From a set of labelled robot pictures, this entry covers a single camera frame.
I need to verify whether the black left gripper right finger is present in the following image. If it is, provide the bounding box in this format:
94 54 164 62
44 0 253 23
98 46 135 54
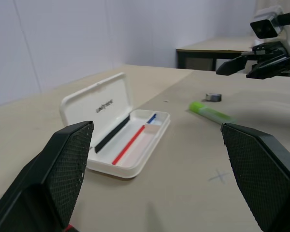
220 122 290 232

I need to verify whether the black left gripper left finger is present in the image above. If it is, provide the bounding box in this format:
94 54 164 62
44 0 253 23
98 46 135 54
0 120 94 232

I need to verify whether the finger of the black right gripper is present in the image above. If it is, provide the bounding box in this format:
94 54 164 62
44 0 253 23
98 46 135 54
216 56 257 76
246 58 290 79

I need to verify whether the small grey tape roll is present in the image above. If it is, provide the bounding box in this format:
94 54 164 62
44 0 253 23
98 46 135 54
204 92 222 103

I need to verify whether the green glue stick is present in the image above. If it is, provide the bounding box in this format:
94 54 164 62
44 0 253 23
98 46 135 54
188 101 237 124

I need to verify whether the white plastic pencil case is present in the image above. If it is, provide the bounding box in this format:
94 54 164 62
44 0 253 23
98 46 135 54
59 72 172 179

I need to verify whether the beige table with black frame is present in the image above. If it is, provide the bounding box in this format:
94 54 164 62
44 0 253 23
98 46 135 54
175 36 258 72

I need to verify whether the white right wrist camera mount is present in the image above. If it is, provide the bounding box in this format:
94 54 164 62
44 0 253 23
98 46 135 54
250 6 290 67

